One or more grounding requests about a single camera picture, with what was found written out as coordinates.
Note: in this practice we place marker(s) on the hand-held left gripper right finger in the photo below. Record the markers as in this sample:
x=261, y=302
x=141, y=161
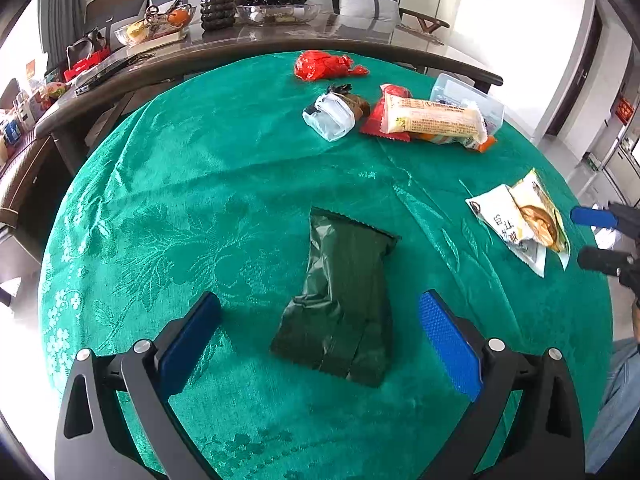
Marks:
x=447, y=345

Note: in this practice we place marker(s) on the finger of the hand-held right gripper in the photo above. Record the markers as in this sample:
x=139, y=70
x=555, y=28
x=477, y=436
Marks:
x=605, y=260
x=595, y=216

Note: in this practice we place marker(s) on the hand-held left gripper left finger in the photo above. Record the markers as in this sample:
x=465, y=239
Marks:
x=192, y=340

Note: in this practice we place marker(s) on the white yellow snack packet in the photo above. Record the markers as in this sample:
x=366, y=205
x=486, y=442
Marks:
x=520, y=220

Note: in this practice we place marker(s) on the dark green packet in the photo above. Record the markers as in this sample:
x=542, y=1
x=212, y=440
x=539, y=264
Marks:
x=340, y=310

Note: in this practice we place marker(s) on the long red snack packet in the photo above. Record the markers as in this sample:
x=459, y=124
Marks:
x=375, y=122

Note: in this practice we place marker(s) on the red plastic bag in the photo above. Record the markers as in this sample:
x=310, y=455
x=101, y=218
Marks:
x=325, y=66

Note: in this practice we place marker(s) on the glass kitchen door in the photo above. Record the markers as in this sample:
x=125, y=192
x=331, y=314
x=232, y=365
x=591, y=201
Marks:
x=620, y=160

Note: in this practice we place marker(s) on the red door decoration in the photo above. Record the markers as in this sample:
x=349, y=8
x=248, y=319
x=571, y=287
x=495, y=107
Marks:
x=622, y=109

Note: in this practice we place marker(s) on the green tablecloth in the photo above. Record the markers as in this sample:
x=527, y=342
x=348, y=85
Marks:
x=200, y=210

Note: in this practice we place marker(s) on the dark wooden door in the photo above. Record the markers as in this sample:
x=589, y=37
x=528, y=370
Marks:
x=575, y=70

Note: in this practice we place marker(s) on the person's leg in jeans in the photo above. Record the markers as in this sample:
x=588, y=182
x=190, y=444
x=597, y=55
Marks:
x=617, y=410

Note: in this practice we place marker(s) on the long pale yellow packet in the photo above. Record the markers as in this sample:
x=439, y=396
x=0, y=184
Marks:
x=435, y=117

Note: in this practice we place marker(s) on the clear plastic box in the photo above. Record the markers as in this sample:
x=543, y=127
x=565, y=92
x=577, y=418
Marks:
x=455, y=90

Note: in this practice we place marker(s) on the brown bench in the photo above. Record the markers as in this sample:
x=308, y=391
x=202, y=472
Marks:
x=25, y=185

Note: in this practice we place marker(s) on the brown wrapper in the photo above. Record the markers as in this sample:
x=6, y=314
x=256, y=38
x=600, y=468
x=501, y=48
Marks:
x=357, y=105

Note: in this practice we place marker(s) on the clear plastic bag bundle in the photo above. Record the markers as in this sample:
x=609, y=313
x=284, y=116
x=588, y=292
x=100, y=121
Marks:
x=327, y=117

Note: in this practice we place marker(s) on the wooden sofa armrest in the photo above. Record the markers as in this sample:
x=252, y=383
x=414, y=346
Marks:
x=425, y=21

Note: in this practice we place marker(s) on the row of small bottles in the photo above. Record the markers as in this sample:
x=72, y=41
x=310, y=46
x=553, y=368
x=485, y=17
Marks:
x=25, y=110

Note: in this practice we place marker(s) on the red box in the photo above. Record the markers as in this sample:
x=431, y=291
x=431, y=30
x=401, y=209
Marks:
x=87, y=67

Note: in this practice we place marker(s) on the brown handbag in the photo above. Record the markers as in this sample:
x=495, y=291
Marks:
x=82, y=47

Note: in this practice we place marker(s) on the glass fruit bowl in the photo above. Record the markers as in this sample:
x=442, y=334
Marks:
x=150, y=27

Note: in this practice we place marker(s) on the dark wooden coffee table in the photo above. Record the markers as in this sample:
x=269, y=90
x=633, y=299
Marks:
x=300, y=35

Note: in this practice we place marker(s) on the glass tray with dark contents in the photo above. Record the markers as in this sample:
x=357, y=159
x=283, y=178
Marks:
x=280, y=10

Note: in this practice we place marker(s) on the grey curtain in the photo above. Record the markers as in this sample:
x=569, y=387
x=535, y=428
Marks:
x=62, y=20

